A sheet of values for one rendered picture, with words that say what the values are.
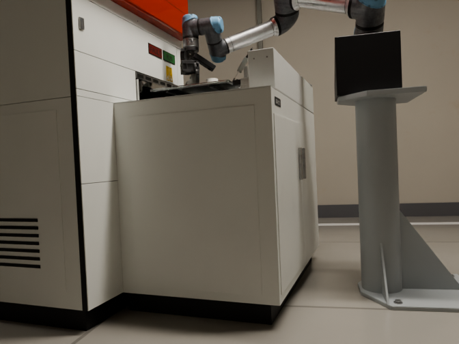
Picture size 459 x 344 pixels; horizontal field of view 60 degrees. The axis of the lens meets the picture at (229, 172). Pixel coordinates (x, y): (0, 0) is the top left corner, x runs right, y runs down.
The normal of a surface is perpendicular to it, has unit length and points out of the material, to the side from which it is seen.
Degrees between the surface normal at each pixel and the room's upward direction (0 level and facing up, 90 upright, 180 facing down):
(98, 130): 90
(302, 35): 90
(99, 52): 90
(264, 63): 90
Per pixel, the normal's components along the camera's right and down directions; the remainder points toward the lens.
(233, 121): -0.35, 0.04
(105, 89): 0.94, -0.04
